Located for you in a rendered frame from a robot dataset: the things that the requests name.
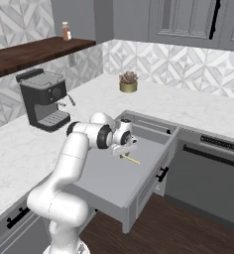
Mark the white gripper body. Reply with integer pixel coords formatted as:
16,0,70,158
110,139,139,158

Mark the yellow straw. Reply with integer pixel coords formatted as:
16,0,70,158
119,154,141,166

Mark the open grey drawer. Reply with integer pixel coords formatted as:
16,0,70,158
64,109,181,235

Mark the grey cabinet drawer front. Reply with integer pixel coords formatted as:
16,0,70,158
0,193,52,254

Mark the succulent in gold pot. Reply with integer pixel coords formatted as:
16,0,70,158
118,70,139,93

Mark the grey dishwasher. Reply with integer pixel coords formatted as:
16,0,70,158
164,128,234,228

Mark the black espresso machine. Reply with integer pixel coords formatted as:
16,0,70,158
15,67,76,133

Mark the dark wooden shelf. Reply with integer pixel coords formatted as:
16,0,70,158
0,36,97,81

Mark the orange spice bottle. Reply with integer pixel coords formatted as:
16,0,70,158
61,21,72,42

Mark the black dishwasher handle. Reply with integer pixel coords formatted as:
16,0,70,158
182,144,234,171

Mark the black cabinet drawer handle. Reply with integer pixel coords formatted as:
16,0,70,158
6,206,31,230

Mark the grey wall cabinet door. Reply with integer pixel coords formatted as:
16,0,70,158
217,0,234,53
147,0,223,50

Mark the black cabinet door handle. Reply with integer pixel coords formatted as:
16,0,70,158
208,0,222,41

